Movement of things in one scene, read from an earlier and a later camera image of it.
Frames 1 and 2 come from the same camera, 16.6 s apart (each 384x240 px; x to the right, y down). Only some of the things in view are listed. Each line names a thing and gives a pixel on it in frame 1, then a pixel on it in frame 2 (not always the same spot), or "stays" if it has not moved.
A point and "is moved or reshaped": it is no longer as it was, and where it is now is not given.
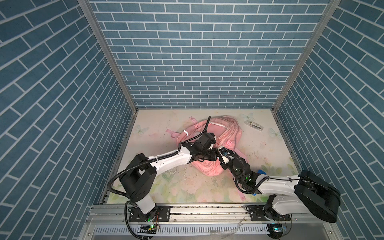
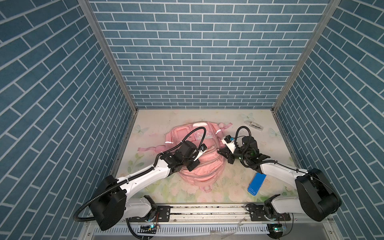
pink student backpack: x=227 y=134 is moved or reshaped
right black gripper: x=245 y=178 -> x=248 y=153
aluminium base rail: x=116 y=222 stays
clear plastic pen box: x=254 y=125 stays
